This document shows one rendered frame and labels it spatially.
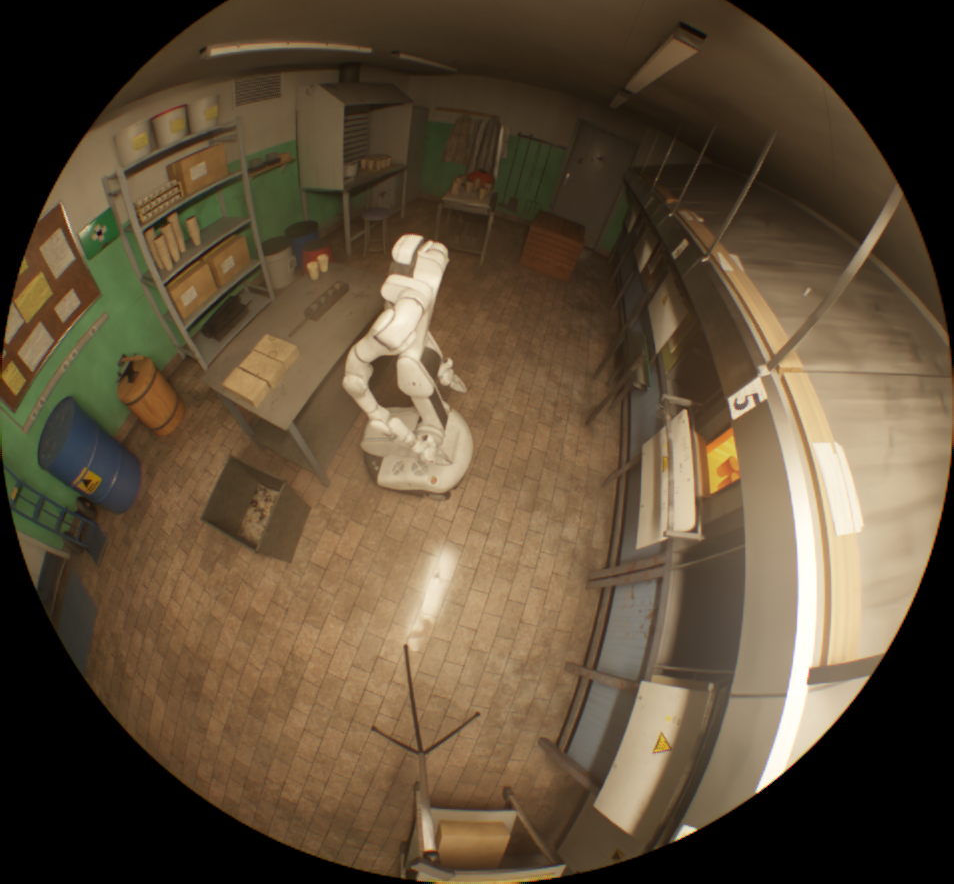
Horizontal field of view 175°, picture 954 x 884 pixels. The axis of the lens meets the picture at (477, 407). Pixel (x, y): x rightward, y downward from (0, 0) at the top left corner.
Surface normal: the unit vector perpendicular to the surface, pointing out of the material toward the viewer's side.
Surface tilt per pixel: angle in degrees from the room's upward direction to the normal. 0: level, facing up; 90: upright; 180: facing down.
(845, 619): 33
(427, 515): 0
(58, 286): 90
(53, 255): 90
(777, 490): 80
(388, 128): 90
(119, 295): 90
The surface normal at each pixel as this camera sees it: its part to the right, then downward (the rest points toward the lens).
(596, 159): -0.30, 0.76
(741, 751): -0.89, -0.44
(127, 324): 0.94, 0.35
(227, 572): 0.18, -0.55
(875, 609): -0.36, -0.65
